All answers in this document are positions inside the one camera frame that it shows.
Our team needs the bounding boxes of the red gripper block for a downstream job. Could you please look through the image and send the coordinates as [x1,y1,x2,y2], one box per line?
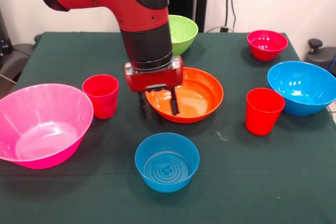
[124,55,184,119]

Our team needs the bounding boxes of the orange bowl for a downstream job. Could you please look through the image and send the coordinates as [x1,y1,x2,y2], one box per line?
[145,67,225,124]

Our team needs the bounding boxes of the medium blue bowl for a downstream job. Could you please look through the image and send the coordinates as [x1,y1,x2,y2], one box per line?
[134,132,201,193]

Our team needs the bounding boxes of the black equipment tower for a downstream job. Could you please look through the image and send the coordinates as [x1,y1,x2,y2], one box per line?
[0,8,13,70]

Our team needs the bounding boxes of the red cup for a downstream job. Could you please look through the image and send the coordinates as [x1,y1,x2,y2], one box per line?
[245,88,286,136]
[81,74,119,120]

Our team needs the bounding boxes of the green bowl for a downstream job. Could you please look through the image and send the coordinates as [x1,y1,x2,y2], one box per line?
[167,14,200,56]

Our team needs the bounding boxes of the small red bowl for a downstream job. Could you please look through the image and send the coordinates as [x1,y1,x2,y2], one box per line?
[246,30,289,62]

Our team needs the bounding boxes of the dark green tablecloth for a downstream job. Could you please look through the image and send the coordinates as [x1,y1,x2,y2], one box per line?
[0,31,336,224]

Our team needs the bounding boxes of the large pink bowl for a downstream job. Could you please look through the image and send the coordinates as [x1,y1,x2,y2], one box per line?
[0,83,95,170]

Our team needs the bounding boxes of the large blue bowl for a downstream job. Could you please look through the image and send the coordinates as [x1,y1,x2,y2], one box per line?
[267,61,336,118]

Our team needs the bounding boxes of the black pedestal foot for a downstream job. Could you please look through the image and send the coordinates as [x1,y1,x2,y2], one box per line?
[0,42,35,83]
[304,38,336,75]

